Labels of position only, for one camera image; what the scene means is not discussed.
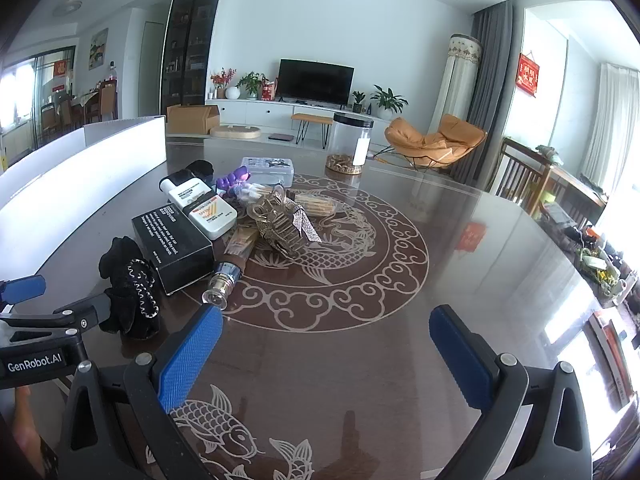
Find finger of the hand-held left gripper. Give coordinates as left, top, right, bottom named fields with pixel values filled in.
left=0, top=275, right=47, bottom=311
left=0, top=292, right=113, bottom=333

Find white sunscreen bottle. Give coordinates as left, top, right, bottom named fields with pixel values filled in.
left=159, top=174, right=237, bottom=241

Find red flowers in vase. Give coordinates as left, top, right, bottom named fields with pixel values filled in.
left=210, top=67, right=236, bottom=100

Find wooden bench with hairpin legs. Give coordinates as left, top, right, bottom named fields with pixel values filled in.
left=291, top=112, right=335, bottom=147

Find white sheer curtain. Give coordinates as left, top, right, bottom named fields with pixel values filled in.
left=582, top=62, right=640, bottom=196

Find dining table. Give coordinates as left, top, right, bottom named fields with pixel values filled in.
left=75, top=89, right=103, bottom=111

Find round cat scratcher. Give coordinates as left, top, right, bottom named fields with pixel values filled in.
left=209, top=125, right=262, bottom=140

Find covered standing air conditioner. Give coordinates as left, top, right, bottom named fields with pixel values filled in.
left=430, top=34, right=485, bottom=133

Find white television cabinet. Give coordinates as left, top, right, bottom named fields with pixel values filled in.
left=207, top=97, right=396, bottom=133

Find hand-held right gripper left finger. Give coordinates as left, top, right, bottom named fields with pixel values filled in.
left=57, top=304, right=224, bottom=480

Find white cardboard box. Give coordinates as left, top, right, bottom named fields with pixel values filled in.
left=0, top=115, right=167, bottom=283

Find grey curtain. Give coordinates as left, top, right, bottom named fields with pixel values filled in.
left=452, top=0, right=516, bottom=186

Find wall painting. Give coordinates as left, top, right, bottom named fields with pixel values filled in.
left=88, top=27, right=109, bottom=71

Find black product box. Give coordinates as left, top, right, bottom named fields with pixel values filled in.
left=131, top=203, right=216, bottom=297

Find clear plastic case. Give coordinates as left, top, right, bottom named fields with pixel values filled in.
left=239, top=156, right=296, bottom=188

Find pile of assorted clutter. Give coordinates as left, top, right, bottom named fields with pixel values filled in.
left=542, top=200, right=640, bottom=311

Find black television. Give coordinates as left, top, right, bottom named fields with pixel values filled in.
left=276, top=58, right=356, bottom=106

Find green potted plant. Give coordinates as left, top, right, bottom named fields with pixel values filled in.
left=237, top=71, right=266, bottom=100

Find person's left forearm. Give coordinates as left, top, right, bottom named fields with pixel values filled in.
left=10, top=385, right=48, bottom=466

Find dark glass cabinet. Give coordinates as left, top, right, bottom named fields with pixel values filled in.
left=161, top=0, right=227, bottom=116

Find gold cosmetic tube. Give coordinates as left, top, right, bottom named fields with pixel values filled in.
left=201, top=225, right=261, bottom=308

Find black fabric hair accessory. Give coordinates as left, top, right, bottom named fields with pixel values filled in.
left=98, top=236, right=162, bottom=342

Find clear jar with black lid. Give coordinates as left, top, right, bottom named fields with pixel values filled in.
left=326, top=112, right=375, bottom=176

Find orange lounge chair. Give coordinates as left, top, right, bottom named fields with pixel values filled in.
left=384, top=114, right=488, bottom=171

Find red wall hanging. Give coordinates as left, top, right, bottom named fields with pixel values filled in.
left=517, top=51, right=541, bottom=97

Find gold hair claw clip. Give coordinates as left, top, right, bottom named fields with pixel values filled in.
left=247, top=185, right=301, bottom=261

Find rhinestone hair clip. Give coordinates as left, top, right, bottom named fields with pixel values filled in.
left=292, top=205, right=322, bottom=243

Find brown cardboard box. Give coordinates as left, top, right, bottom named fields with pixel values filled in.
left=166, top=104, right=221, bottom=135

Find black pouch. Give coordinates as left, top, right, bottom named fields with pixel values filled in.
left=182, top=160, right=217, bottom=186

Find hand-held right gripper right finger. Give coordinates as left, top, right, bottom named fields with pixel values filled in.
left=429, top=304, right=593, bottom=480

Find large leafy potted plant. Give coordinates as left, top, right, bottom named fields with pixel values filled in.
left=371, top=85, right=408, bottom=121

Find purple toy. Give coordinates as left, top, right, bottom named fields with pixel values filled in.
left=217, top=167, right=251, bottom=198

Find bundle of wooden sticks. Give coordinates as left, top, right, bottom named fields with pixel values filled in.
left=231, top=182, right=337, bottom=218

